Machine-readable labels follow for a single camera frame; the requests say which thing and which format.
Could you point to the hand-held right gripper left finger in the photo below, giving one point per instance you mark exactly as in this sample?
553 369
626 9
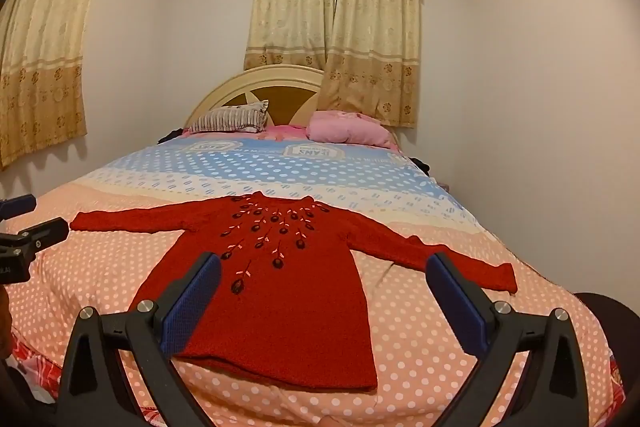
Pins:
195 297

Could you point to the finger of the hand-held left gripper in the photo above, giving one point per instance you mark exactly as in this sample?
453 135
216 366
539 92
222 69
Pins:
17 206
42 232

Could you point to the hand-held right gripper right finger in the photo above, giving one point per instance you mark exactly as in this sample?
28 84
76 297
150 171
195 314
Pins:
455 302

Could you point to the red knitted sweater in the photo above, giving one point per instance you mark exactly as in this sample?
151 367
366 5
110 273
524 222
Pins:
280 307

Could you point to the polka dot quilt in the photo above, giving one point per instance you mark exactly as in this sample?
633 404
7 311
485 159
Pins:
450 217

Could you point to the red patterned cloth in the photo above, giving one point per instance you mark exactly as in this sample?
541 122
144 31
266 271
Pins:
35 364

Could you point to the dark cloth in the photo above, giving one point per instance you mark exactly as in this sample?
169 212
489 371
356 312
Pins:
432 174
172 137

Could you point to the beige patterned curtain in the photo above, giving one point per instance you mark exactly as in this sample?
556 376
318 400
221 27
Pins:
45 57
290 7
375 32

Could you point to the dark round object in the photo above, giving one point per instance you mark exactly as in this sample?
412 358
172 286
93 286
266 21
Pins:
607 337

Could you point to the striped pillow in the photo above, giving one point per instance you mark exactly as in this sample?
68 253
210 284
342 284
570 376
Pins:
225 121

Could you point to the pink floral bed sheet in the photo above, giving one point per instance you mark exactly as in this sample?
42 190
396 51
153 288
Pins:
285 133

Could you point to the pink pillow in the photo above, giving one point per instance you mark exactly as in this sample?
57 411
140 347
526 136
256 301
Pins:
345 129

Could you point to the cream wooden headboard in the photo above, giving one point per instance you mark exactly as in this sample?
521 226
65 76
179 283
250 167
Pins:
280 82

